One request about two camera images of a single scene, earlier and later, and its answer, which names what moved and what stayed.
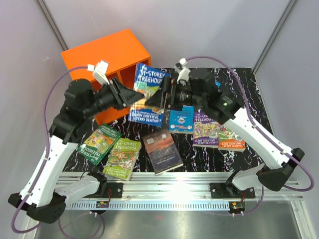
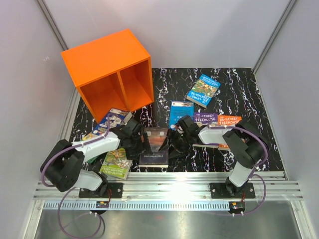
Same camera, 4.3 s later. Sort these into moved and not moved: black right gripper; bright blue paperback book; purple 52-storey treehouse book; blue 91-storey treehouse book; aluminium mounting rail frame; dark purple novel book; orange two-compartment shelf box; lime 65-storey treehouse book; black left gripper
Moved: black right gripper; black left gripper; dark purple novel book; blue 91-storey treehouse book
Not moved: orange two-compartment shelf box; purple 52-storey treehouse book; lime 65-storey treehouse book; aluminium mounting rail frame; bright blue paperback book
